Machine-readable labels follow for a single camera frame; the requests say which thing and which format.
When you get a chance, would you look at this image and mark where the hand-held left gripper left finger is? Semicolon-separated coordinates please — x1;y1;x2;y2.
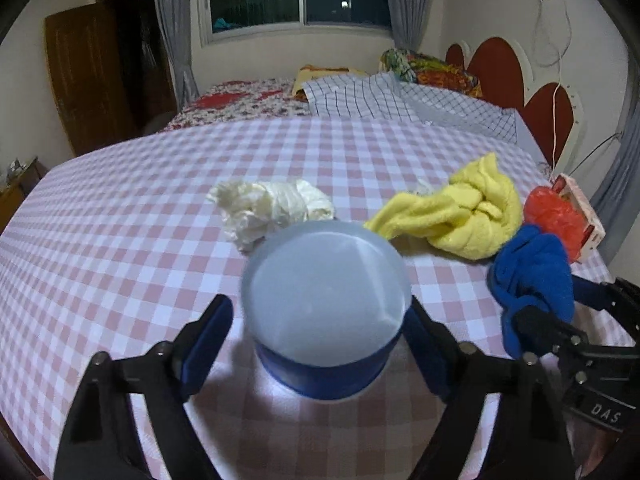
52;294;235;480

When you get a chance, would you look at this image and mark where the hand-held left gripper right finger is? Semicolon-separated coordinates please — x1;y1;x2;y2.
402;296;571;480

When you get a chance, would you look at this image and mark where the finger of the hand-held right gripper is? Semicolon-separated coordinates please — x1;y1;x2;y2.
570;275;640;348
515;305;593;361

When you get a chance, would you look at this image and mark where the blue cloth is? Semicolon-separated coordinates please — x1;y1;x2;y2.
487;225;576;358

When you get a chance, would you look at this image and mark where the orange red plastic bag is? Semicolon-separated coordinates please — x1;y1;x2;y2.
522;185;586;263

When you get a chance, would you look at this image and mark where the small red white box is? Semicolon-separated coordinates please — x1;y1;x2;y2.
552;172;607;261

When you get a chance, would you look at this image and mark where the blue paper cup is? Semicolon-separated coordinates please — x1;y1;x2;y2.
240;219;413;401

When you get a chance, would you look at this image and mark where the yellow cloth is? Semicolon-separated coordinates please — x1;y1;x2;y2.
364;152;523;261

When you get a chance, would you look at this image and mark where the cream cloth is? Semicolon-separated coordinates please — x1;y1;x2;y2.
206;178;335;253

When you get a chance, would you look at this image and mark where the pink white checkered tablecloth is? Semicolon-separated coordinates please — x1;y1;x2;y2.
0;117;621;480

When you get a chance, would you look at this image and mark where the grey diamond-grid sheet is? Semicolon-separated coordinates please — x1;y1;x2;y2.
397;80;518;143

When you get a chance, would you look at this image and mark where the brown wooden dresser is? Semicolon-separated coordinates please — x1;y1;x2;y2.
0;157;48;233

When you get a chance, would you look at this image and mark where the red heart-shaped headboard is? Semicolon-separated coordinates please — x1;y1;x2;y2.
444;35;588;168

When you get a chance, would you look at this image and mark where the red floral blanket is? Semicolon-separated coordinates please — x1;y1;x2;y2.
157;79;313;133

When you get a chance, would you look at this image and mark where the white blue-checked sheet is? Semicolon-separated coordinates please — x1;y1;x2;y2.
302;72;431;121

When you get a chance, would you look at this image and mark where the colourful patterned pillow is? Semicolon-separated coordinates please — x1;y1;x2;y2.
379;47;483;98

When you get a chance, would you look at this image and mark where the brown wooden door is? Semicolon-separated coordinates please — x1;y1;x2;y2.
45;2;138;158

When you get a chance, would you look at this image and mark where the yellow blanket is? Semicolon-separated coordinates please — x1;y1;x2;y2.
292;64;371;103

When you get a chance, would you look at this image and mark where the white charger cable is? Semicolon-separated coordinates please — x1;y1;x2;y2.
530;0;573;166

